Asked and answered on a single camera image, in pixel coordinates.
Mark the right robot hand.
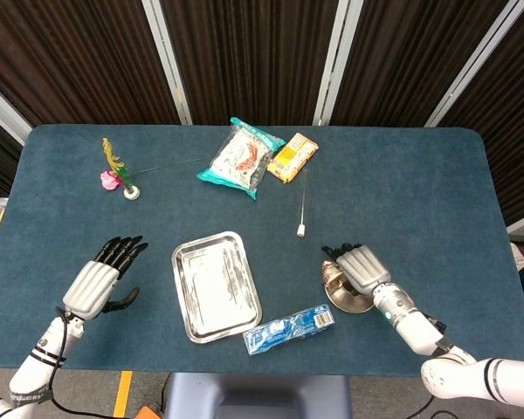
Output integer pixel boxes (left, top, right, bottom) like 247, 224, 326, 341
321, 242, 393, 296

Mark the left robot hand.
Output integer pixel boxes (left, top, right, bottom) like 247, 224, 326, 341
62, 235, 149, 322

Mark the red patterned snack wrapper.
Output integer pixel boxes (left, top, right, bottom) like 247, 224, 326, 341
321, 260, 348, 292

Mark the blue snack packet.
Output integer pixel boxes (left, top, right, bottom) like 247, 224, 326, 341
243, 304, 335, 357

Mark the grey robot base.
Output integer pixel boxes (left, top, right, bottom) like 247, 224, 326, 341
163, 373, 353, 419

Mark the round steel plate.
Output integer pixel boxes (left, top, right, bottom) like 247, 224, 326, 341
324, 261, 376, 314

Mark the clear tube with white cap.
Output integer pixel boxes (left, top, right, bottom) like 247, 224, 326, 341
295, 169, 309, 238

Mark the feather shuttlecock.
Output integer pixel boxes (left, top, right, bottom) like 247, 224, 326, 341
99, 137, 142, 201

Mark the rectangular steel tray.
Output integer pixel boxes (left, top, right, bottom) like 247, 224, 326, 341
171, 230, 264, 345

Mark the yellow snack package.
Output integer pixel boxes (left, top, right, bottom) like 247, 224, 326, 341
265, 132, 320, 185

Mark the orange object on floor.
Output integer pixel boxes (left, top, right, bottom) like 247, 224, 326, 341
134, 404, 167, 419

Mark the white shoe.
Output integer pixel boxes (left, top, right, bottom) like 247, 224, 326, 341
509, 241, 524, 272

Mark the teal noodle package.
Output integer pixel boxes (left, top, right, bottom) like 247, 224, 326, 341
196, 116, 287, 202

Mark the brown ribbed partition panel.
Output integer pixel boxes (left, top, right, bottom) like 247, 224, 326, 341
331, 0, 512, 127
159, 0, 340, 127
438, 0, 524, 226
0, 0, 183, 127

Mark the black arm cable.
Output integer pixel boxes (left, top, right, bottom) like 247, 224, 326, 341
47, 307, 82, 416

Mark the thin dark wire rod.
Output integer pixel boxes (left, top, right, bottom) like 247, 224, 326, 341
128, 157, 209, 178

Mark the white partition post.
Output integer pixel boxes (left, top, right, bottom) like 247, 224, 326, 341
424, 0, 524, 128
0, 76, 32, 145
141, 0, 195, 127
313, 0, 364, 127

